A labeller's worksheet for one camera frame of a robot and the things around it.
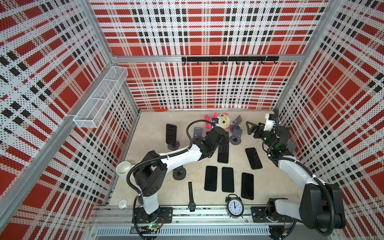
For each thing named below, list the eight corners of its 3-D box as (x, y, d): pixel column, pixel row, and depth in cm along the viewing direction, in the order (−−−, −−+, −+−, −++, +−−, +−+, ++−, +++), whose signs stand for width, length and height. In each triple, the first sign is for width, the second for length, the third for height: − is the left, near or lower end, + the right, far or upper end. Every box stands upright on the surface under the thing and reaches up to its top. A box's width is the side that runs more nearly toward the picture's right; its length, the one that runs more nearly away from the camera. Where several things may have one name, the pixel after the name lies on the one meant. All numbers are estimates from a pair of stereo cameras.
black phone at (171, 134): (167, 148, 101) (162, 133, 88) (171, 138, 106) (167, 123, 94) (177, 149, 100) (173, 135, 87) (180, 139, 105) (177, 124, 93)
